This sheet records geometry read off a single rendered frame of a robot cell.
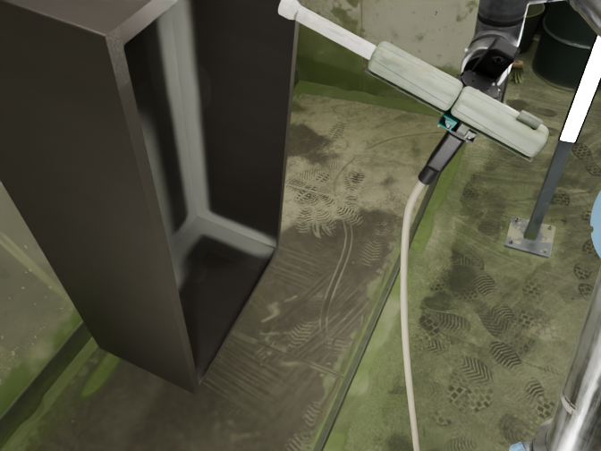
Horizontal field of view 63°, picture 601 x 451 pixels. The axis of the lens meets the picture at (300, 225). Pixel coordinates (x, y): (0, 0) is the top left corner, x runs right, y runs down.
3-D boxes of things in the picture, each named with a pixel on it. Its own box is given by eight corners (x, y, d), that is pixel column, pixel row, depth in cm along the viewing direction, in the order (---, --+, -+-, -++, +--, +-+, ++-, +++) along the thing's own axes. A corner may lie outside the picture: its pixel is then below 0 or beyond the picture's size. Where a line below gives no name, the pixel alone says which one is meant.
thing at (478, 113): (483, 201, 96) (560, 121, 77) (477, 218, 93) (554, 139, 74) (269, 82, 100) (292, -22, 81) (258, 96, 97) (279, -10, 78)
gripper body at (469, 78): (472, 135, 92) (486, 98, 99) (498, 102, 85) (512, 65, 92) (435, 115, 92) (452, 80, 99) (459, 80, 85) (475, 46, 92)
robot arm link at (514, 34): (483, 1, 102) (475, 46, 109) (468, 29, 95) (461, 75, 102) (530, 5, 99) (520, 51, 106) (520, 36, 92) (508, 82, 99)
